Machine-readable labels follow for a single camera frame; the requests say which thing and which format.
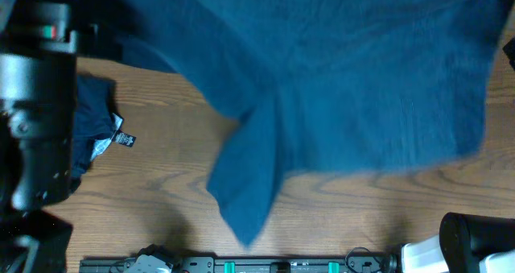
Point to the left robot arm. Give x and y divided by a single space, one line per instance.
40 43

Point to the black clothing label tag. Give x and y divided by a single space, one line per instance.
124 139

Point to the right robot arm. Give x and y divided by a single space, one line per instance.
465 243

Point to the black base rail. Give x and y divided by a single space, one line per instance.
360 263

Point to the dark navy folded garment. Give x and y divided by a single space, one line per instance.
95 125

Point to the blue denim shorts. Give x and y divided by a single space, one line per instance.
320 85

